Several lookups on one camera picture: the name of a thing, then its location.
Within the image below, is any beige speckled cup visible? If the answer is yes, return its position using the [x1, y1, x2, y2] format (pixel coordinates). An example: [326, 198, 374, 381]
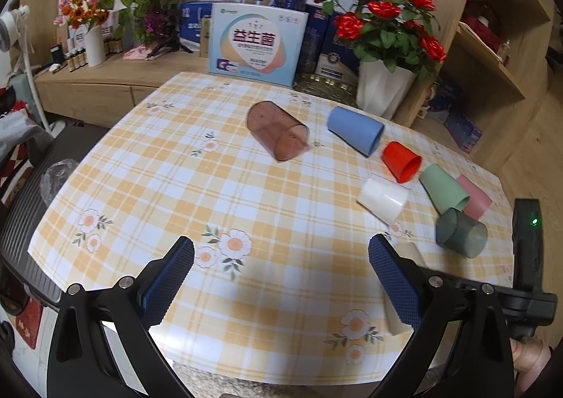
[382, 263, 420, 336]

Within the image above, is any teal transparent cup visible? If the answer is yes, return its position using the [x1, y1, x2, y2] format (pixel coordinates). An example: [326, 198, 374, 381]
[435, 207, 488, 259]

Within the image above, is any pink cup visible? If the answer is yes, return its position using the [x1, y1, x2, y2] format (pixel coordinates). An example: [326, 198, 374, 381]
[457, 174, 492, 221]

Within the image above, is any green cup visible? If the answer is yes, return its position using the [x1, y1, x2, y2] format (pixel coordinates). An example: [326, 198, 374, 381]
[419, 164, 470, 214]

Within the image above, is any white cup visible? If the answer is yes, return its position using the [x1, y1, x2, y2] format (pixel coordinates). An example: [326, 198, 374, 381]
[357, 176, 409, 225]

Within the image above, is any red cup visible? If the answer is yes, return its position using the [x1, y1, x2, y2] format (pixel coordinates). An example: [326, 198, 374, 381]
[381, 141, 422, 184]

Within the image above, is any blue cup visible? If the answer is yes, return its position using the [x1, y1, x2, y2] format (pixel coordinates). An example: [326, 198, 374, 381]
[326, 106, 385, 157]

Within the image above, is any brown transparent cup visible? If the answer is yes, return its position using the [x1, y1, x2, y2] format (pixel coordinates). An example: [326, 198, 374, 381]
[246, 101, 309, 163]

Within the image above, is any person's right hand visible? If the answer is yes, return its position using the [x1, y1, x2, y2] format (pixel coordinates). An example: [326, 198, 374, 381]
[511, 337, 551, 397]

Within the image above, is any purple small box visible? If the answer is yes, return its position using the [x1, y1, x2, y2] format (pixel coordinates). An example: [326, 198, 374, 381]
[445, 111, 482, 153]

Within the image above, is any glass perfume bottle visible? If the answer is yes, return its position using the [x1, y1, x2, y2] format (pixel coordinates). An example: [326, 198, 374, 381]
[497, 40, 511, 66]

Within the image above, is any yellow plaid tablecloth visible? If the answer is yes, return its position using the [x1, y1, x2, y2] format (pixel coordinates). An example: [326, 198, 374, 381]
[29, 73, 513, 386]

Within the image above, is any wooden low cabinet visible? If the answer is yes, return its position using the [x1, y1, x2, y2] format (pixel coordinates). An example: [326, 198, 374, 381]
[35, 52, 208, 128]

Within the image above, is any wooden shelf unit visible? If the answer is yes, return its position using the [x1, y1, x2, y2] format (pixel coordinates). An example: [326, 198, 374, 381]
[391, 0, 557, 174]

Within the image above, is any red basket on shelf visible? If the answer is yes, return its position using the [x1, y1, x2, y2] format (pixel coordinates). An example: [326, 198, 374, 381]
[461, 1, 501, 53]

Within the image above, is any red rose plant white pot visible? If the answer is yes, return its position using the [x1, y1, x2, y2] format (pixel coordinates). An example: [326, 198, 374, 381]
[314, 0, 447, 120]

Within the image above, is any white cylindrical vase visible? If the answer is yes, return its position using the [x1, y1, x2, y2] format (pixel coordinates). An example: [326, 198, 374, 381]
[84, 25, 106, 67]

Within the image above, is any white desk fan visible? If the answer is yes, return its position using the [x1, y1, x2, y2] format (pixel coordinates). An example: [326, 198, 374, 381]
[0, 4, 53, 133]

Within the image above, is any light blue probiotic box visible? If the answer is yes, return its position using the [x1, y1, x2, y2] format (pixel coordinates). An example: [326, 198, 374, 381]
[208, 2, 307, 87]

